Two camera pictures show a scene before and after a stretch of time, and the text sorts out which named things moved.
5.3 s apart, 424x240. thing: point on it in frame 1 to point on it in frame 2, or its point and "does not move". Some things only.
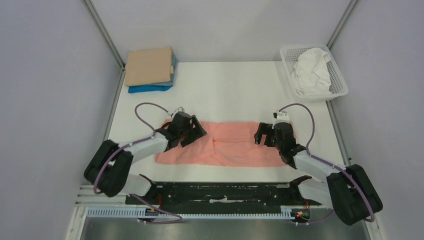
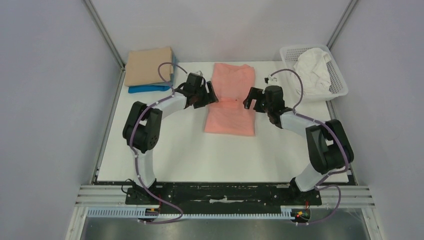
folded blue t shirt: (133, 89) does not move
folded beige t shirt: (148, 66) does not move
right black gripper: (267, 133) to (253, 100)
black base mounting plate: (221, 195) does not move
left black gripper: (196, 133) to (210, 98)
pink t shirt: (226, 143) to (232, 85)
